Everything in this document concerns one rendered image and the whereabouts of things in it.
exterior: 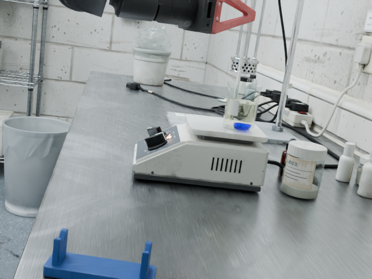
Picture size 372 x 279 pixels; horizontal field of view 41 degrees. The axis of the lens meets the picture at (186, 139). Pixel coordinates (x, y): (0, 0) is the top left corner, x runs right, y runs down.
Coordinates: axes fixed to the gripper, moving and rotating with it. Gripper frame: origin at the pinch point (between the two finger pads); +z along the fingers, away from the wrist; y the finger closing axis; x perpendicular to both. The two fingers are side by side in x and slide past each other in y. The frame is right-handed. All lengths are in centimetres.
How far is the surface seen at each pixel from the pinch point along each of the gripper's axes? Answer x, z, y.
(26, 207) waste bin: 96, -21, 159
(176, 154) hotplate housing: 21.2, -9.0, -2.2
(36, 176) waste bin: 80, -18, 157
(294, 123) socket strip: 25, 41, 47
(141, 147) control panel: 22.5, -12.2, 5.6
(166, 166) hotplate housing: 23.3, -10.3, -1.8
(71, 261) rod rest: 25.1, -26.6, -26.5
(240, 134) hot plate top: 17.2, -0.1, -3.8
